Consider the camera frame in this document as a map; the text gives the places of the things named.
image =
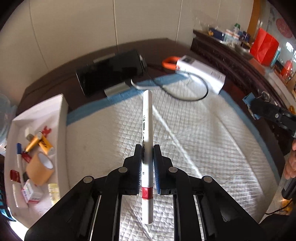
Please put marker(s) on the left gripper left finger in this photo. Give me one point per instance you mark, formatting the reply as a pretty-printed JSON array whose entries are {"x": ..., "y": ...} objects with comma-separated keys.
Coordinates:
[{"x": 131, "y": 178}]

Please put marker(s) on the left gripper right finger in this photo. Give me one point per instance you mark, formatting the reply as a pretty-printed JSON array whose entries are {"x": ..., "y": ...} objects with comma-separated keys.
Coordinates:
[{"x": 164, "y": 183}]

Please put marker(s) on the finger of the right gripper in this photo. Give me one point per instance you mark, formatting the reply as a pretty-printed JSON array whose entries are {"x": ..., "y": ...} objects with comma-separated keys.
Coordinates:
[{"x": 260, "y": 107}]

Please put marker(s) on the white marker red band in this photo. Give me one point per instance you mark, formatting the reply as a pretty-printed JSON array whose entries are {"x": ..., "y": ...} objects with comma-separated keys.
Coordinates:
[{"x": 147, "y": 178}]

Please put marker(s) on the small oil bottle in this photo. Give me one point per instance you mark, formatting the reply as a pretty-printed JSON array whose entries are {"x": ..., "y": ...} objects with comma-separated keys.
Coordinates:
[{"x": 53, "y": 190}]

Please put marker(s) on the brown tape roll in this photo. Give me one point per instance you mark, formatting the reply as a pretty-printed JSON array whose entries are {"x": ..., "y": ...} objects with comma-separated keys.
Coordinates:
[{"x": 40, "y": 169}]

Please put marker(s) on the white marker blue cap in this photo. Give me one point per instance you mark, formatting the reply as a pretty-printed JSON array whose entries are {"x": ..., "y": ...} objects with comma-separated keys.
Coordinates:
[{"x": 19, "y": 161}]

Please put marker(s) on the pink small box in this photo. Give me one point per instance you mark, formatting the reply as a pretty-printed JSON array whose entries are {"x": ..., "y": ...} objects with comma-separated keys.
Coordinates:
[{"x": 31, "y": 192}]

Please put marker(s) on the red rectangular lighter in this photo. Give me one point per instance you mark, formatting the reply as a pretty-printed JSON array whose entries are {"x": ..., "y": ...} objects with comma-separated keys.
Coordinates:
[{"x": 26, "y": 156}]

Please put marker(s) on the white plastic bottle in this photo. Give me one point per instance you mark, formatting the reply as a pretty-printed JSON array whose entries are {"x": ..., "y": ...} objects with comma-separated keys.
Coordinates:
[{"x": 18, "y": 197}]

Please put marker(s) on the person right hand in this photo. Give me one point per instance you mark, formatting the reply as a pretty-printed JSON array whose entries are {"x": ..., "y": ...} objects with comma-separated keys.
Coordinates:
[{"x": 290, "y": 166}]

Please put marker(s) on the dark wooden sideboard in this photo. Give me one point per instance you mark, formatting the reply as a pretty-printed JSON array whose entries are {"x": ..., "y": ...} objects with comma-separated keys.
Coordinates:
[{"x": 248, "y": 75}]

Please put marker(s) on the white quilted table mat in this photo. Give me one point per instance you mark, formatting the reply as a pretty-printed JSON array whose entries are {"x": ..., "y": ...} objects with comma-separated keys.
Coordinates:
[{"x": 201, "y": 132}]

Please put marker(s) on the white power bank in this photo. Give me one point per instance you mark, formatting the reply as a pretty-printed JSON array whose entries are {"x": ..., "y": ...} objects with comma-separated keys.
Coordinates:
[{"x": 213, "y": 77}]

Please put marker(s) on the red paper bag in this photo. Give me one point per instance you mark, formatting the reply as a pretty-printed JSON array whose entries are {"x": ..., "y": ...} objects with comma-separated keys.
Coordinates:
[{"x": 264, "y": 47}]

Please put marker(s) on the white cardboard box tray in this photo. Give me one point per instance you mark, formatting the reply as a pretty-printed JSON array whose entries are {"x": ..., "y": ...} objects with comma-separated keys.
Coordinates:
[{"x": 49, "y": 118}]

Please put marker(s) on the black phone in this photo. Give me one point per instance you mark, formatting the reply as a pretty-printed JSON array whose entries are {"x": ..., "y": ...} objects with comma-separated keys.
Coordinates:
[{"x": 109, "y": 72}]

